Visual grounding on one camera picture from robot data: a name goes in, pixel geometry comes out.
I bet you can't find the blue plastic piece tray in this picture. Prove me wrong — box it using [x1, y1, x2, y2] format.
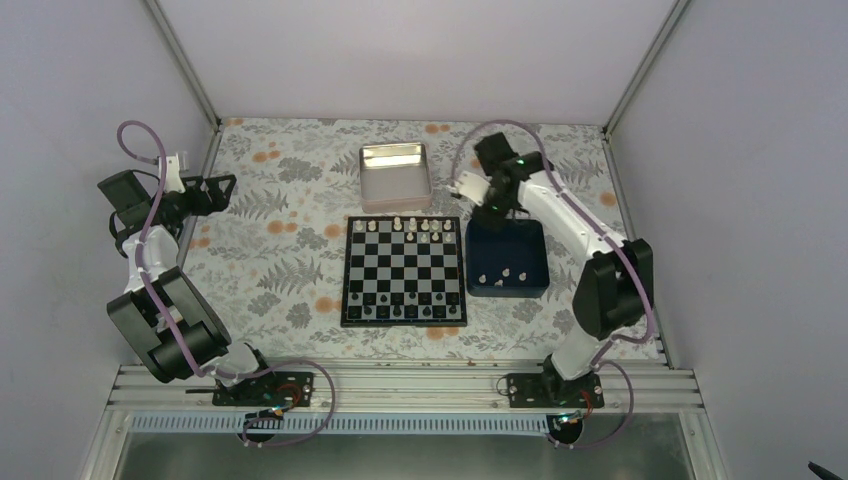
[465, 219, 550, 298]

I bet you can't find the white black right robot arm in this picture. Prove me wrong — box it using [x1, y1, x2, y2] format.
[471, 133, 656, 407]

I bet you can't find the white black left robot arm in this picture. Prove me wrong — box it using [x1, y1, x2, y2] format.
[98, 170, 279, 405]

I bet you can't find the black silver chess board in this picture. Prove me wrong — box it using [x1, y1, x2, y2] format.
[340, 216, 468, 328]

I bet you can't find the black chess piece row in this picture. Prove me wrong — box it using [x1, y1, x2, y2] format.
[345, 292, 464, 321]

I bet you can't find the floral patterned table mat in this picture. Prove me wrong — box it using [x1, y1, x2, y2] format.
[192, 117, 664, 364]

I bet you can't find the pink metal tin box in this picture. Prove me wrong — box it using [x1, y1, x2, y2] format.
[358, 142, 433, 214]

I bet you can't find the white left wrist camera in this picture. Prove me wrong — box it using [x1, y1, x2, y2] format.
[158, 151, 187, 194]

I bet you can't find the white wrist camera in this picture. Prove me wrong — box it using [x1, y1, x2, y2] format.
[450, 171, 490, 206]
[158, 151, 187, 194]

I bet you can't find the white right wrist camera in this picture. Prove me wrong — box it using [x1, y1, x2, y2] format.
[450, 171, 490, 206]

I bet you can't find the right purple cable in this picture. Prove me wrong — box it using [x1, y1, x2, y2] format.
[450, 119, 658, 450]

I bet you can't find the purple cable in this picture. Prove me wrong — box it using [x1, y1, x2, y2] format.
[450, 119, 658, 450]
[117, 120, 339, 449]

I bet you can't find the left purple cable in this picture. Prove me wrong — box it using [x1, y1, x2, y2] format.
[117, 120, 339, 449]

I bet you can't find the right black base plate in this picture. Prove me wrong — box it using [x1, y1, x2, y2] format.
[505, 373, 605, 409]

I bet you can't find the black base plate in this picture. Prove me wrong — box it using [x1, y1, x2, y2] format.
[212, 372, 314, 408]
[505, 373, 605, 409]

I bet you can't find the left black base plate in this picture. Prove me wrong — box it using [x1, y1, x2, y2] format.
[212, 372, 314, 408]

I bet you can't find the aluminium rail frame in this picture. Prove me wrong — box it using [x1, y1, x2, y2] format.
[107, 361, 704, 414]

